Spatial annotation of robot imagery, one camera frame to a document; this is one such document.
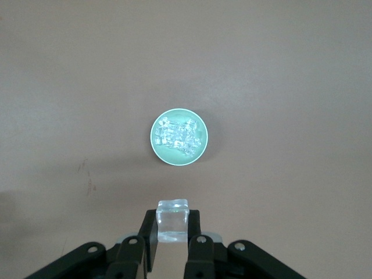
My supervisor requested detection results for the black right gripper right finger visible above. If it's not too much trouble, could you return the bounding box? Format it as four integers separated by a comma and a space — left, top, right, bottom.
183, 209, 305, 279

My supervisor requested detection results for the clear ice cube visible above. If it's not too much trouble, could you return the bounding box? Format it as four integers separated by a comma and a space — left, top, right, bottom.
156, 199, 189, 242

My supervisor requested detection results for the pile of clear ice cubes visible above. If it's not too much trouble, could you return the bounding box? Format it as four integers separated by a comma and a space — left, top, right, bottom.
153, 116, 203, 159

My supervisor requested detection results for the green ceramic bowl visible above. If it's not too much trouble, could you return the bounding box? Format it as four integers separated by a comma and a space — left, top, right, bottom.
149, 108, 209, 167

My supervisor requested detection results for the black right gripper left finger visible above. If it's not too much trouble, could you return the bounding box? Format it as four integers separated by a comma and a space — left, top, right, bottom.
27, 209, 159, 279

